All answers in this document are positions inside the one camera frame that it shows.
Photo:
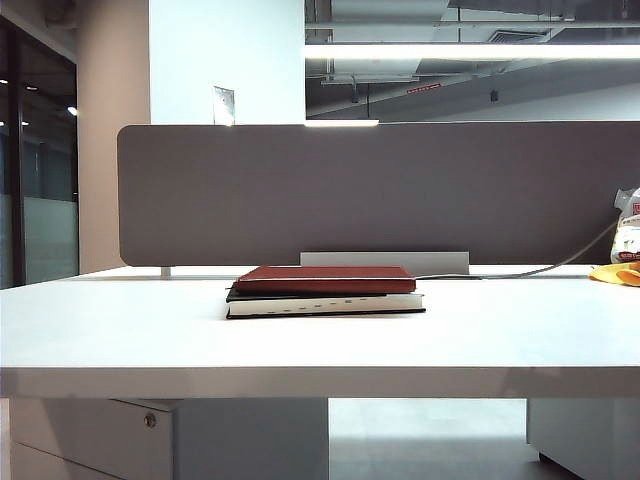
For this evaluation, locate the grey desk partition screen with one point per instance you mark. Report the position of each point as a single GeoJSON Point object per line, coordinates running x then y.
{"type": "Point", "coordinates": [350, 200]}

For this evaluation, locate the short light strip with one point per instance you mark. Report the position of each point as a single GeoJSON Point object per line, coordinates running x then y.
{"type": "Point", "coordinates": [340, 123]}

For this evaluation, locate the red leather book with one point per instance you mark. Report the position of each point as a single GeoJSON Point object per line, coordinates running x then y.
{"type": "Point", "coordinates": [325, 281]}

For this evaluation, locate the black hardcover book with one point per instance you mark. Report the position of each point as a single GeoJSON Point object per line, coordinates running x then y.
{"type": "Point", "coordinates": [325, 305]}

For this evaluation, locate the silver partition support bracket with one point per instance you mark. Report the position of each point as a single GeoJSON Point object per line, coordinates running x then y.
{"type": "Point", "coordinates": [166, 272]}

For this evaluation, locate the long ceiling light strip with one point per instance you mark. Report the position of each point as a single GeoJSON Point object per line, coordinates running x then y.
{"type": "Point", "coordinates": [450, 52]}

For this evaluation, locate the dark glass partition wall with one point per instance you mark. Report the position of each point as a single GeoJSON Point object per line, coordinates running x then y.
{"type": "Point", "coordinates": [45, 175]}

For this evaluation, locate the yellow cloth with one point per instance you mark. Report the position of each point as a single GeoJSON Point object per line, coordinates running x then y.
{"type": "Point", "coordinates": [620, 274]}

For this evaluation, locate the silver wall plate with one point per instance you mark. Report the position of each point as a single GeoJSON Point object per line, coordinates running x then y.
{"type": "Point", "coordinates": [223, 105]}

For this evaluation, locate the ceiling air vent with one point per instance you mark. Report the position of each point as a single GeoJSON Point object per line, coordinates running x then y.
{"type": "Point", "coordinates": [517, 36]}

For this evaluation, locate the white drawer cabinet with lock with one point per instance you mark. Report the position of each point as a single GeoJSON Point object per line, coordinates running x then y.
{"type": "Point", "coordinates": [100, 440]}

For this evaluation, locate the red ceiling sign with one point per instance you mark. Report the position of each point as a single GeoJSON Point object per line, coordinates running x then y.
{"type": "Point", "coordinates": [424, 88]}

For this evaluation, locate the clear plastic snack bag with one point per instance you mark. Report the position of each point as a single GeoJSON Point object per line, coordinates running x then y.
{"type": "Point", "coordinates": [629, 240]}

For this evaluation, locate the white plain pedestal cabinet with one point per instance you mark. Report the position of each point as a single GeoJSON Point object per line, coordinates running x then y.
{"type": "Point", "coordinates": [590, 430]}

